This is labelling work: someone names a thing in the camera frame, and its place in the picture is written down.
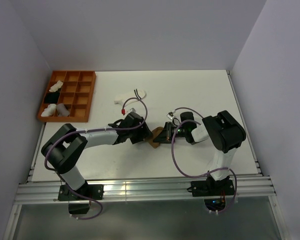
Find aluminium frame rail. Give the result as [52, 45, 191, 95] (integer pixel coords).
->
[13, 175, 276, 205]

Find white sock with black stripes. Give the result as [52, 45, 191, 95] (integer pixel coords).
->
[114, 88, 147, 105]

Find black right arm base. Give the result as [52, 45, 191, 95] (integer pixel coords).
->
[186, 176, 235, 212]

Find cream rolled sock in tray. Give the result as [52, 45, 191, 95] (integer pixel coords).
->
[48, 80, 64, 93]

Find grey sock with red cuff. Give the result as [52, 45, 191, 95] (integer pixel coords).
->
[56, 103, 70, 117]

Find white rolled sock in tray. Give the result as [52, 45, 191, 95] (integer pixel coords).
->
[40, 103, 57, 117]

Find tan brown long sock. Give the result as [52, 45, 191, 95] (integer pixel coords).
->
[145, 126, 164, 149]

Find orange wooden compartment tray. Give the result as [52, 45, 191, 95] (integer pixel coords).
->
[37, 70, 97, 123]

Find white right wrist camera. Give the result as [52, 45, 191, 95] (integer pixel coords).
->
[166, 111, 176, 121]

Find black rolled sock in tray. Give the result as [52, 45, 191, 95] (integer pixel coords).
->
[43, 92, 60, 104]

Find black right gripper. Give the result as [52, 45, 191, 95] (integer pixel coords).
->
[154, 122, 187, 144]

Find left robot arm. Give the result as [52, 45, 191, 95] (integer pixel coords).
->
[41, 112, 153, 200]

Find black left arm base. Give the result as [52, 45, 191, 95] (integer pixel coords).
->
[57, 184, 104, 220]

